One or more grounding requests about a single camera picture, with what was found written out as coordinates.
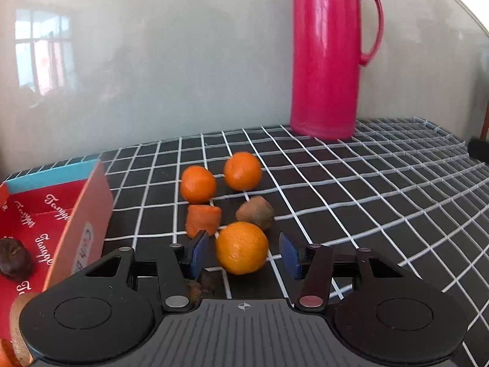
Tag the small tangerine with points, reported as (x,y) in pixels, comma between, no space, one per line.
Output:
(242,171)
(198,184)

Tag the black checked tablecloth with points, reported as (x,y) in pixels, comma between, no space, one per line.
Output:
(344,198)

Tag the colourful cardboard box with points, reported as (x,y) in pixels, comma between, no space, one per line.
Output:
(38,218)

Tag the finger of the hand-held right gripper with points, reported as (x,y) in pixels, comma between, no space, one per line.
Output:
(479,149)

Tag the large orange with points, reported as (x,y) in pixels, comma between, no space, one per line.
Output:
(241,247)

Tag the carrot piece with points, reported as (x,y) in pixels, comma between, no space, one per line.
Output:
(5,353)
(202,220)

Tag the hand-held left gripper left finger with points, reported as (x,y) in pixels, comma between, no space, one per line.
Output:
(198,252)

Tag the small brown kiwi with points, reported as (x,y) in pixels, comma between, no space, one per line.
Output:
(255,212)

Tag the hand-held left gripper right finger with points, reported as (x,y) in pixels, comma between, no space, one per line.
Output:
(290,254)

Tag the pink thermos jug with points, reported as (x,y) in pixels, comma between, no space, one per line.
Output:
(324,65)

